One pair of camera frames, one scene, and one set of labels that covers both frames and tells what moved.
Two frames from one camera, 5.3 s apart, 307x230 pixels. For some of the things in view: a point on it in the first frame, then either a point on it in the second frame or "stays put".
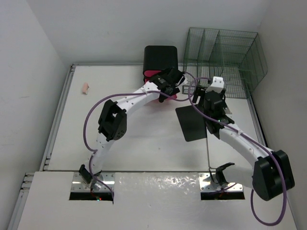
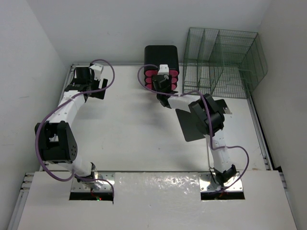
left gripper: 175,89 → 98,94
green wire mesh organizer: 237,57 stays put
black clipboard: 192,121 stays put
